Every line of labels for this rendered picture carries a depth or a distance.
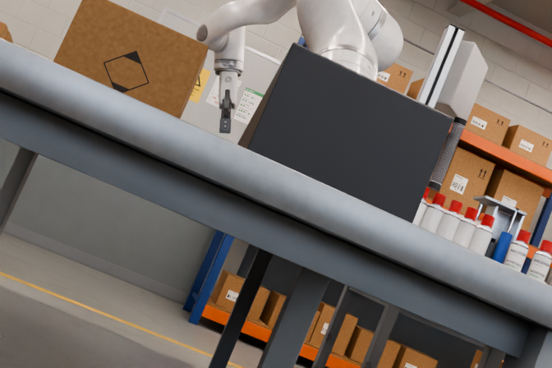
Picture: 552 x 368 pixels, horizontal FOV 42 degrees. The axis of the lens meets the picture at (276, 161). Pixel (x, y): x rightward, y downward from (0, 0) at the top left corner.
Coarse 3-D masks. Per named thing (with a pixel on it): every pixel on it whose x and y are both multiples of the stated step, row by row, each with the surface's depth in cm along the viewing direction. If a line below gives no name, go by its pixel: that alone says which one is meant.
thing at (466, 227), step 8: (472, 208) 210; (464, 216) 210; (472, 216) 209; (464, 224) 208; (472, 224) 208; (456, 232) 209; (464, 232) 208; (472, 232) 208; (456, 240) 208; (464, 240) 207
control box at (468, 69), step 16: (464, 48) 197; (464, 64) 196; (480, 64) 204; (448, 80) 196; (464, 80) 197; (480, 80) 207; (448, 96) 195; (464, 96) 201; (448, 112) 200; (464, 112) 204
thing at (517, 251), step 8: (520, 232) 211; (528, 232) 210; (520, 240) 210; (528, 240) 210; (512, 248) 210; (520, 248) 209; (528, 248) 209; (512, 256) 209; (520, 256) 208; (504, 264) 210; (512, 264) 208; (520, 264) 208
